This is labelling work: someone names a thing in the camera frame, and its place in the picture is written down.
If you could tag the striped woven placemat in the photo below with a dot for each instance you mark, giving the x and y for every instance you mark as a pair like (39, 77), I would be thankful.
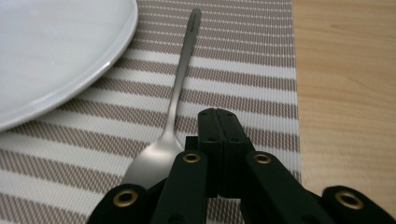
(249, 81)

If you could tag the white round plate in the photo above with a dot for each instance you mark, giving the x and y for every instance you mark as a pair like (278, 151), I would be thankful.
(53, 53)

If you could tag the silver metal spoon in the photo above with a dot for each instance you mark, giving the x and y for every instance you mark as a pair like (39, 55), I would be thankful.
(162, 155)

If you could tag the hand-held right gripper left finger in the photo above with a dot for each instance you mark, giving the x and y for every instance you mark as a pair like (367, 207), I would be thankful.
(211, 130)

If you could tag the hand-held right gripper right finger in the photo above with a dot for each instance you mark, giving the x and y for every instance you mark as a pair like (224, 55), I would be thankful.
(232, 137)

